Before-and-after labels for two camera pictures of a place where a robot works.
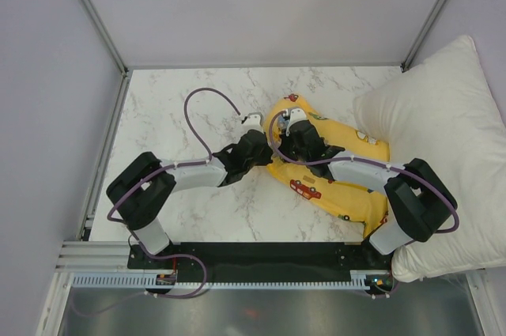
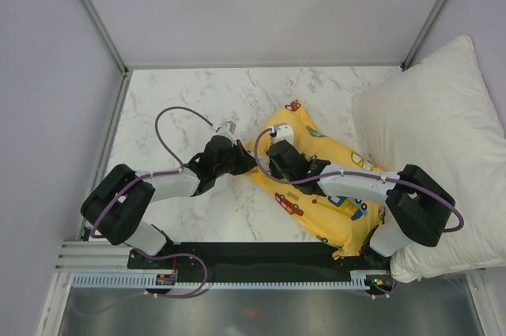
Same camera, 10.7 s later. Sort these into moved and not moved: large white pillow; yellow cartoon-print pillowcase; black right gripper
Moved: black right gripper; yellow cartoon-print pillowcase
Not moved: large white pillow
